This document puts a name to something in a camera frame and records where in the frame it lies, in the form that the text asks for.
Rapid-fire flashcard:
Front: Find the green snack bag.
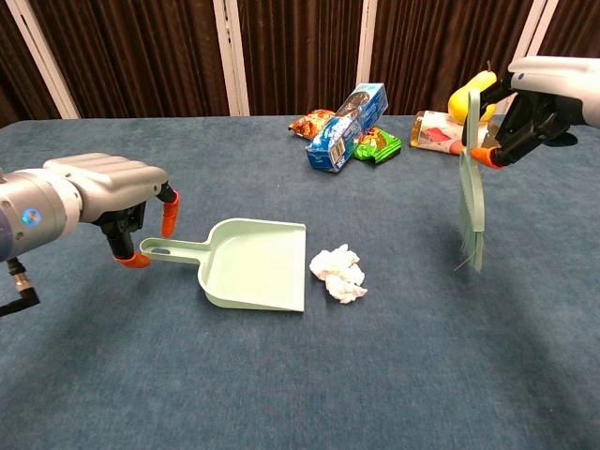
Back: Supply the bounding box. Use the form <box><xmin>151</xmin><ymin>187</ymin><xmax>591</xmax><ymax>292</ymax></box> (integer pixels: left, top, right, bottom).
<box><xmin>352</xmin><ymin>126</ymin><xmax>403</xmax><ymax>166</ymax></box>

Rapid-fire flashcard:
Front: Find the blue felt table mat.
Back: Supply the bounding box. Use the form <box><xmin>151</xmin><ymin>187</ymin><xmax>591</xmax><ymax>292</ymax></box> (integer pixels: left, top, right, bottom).
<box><xmin>0</xmin><ymin>113</ymin><xmax>600</xmax><ymax>450</ymax></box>

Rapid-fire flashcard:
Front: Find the white frame post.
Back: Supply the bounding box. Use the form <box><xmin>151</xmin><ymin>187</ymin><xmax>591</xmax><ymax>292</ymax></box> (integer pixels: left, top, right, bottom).
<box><xmin>354</xmin><ymin>0</ymin><xmax>379</xmax><ymax>88</ymax></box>
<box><xmin>510</xmin><ymin>0</ymin><xmax>555</xmax><ymax>65</ymax></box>
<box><xmin>212</xmin><ymin>0</ymin><xmax>250</xmax><ymax>117</ymax></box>
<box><xmin>4</xmin><ymin>0</ymin><xmax>82</xmax><ymax>120</ymax></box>

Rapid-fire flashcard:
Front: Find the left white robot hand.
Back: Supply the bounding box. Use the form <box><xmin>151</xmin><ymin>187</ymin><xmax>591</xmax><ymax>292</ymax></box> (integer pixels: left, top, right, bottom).
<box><xmin>42</xmin><ymin>152</ymin><xmax>181</xmax><ymax>272</ymax></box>

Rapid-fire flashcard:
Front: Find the orange snack bag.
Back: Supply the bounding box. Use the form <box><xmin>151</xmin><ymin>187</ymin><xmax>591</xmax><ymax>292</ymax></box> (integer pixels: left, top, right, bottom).
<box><xmin>287</xmin><ymin>109</ymin><xmax>337</xmax><ymax>141</ymax></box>

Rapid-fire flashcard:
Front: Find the yellow pear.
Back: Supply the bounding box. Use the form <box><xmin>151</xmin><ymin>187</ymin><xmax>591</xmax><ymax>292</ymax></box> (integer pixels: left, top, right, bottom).
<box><xmin>447</xmin><ymin>60</ymin><xmax>499</xmax><ymax>126</ymax></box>

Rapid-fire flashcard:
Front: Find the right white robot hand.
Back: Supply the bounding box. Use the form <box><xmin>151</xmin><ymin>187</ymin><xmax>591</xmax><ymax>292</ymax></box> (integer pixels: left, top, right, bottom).
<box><xmin>471</xmin><ymin>55</ymin><xmax>600</xmax><ymax>170</ymax></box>

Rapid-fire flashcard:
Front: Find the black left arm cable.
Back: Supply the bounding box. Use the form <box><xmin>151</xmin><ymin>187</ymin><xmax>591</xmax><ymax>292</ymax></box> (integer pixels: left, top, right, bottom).
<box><xmin>0</xmin><ymin>257</ymin><xmax>42</xmax><ymax>319</ymax></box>

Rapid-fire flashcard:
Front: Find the amber tea bottle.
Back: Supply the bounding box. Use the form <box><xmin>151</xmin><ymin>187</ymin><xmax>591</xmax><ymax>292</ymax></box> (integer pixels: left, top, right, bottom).
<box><xmin>409</xmin><ymin>110</ymin><xmax>505</xmax><ymax>156</ymax></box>

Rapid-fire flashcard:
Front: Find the white paper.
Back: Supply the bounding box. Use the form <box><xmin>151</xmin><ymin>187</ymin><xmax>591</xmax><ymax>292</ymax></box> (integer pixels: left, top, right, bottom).
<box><xmin>324</xmin><ymin>274</ymin><xmax>369</xmax><ymax>306</ymax></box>
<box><xmin>308</xmin><ymin>243</ymin><xmax>366</xmax><ymax>285</ymax></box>

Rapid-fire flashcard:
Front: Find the blue cookie box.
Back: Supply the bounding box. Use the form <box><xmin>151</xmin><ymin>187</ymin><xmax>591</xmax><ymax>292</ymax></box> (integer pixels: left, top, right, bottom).
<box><xmin>305</xmin><ymin>82</ymin><xmax>391</xmax><ymax>173</ymax></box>

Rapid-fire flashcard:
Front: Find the mint green hand brush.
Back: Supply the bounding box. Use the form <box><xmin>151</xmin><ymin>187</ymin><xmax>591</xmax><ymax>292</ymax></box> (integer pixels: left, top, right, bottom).
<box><xmin>453</xmin><ymin>88</ymin><xmax>491</xmax><ymax>274</ymax></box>

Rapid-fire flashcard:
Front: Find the mint green plastic dustpan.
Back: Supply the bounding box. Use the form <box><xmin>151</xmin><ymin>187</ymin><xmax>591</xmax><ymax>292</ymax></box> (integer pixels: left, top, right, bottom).
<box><xmin>139</xmin><ymin>217</ymin><xmax>308</xmax><ymax>314</ymax></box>

